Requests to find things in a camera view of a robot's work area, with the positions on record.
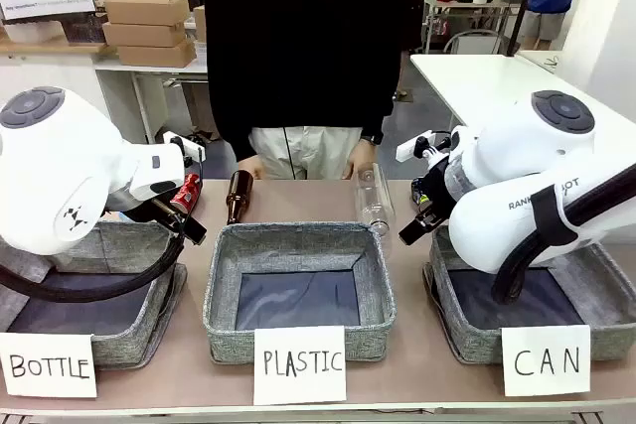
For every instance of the grey metal chair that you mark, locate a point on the grey metal chair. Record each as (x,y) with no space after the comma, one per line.
(472,42)

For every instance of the white paper label BOTTLE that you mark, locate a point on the white paper label BOTTLE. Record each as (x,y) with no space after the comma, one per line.
(47,365)

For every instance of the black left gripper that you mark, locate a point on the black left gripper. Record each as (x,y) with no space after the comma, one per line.
(156,213)

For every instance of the white paper label CAN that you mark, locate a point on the white paper label CAN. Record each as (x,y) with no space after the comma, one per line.
(545,360)

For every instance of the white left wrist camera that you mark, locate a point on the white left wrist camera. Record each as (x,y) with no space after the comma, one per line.
(185,145)

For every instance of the grey fabric basket bottle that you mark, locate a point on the grey fabric basket bottle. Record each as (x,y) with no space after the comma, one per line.
(124,315)

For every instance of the black wristwatch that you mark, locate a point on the black wristwatch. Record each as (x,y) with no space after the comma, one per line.
(372,139)

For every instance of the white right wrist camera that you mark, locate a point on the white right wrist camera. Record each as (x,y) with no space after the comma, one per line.
(415,146)

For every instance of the brown glass bottle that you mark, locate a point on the brown glass bottle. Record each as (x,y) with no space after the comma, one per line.
(239,194)

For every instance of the red drink can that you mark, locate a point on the red drink can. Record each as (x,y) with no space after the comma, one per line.
(185,194)

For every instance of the clear plastic bottle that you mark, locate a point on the clear plastic bottle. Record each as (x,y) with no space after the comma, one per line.
(373,200)

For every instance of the person's left hand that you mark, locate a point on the person's left hand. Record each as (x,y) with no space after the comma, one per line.
(362,161)

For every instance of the person's right hand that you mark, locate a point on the person's right hand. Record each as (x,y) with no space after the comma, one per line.
(250,168)

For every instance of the white workbench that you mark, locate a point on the white workbench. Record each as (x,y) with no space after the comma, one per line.
(149,76)

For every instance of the grey fabric basket plastic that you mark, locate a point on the grey fabric basket plastic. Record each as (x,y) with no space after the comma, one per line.
(298,290)

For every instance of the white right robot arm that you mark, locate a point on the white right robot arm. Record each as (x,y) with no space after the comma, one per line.
(522,161)

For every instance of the white paper label PLASTIC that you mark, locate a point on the white paper label PLASTIC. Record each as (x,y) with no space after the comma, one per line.
(299,364)

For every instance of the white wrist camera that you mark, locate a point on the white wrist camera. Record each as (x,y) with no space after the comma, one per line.
(415,146)
(185,145)

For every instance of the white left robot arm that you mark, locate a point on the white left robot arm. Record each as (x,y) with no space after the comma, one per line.
(54,171)

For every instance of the person in black jacket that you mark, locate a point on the person in black jacket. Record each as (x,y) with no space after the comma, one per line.
(303,46)

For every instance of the flat cardboard box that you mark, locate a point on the flat cardboard box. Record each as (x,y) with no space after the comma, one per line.
(144,34)
(156,54)

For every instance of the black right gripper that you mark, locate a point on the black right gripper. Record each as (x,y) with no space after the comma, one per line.
(438,193)

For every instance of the grey fabric basket can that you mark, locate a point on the grey fabric basket can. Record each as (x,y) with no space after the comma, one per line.
(522,305)

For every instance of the white side table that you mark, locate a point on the white side table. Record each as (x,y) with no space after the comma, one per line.
(497,81)

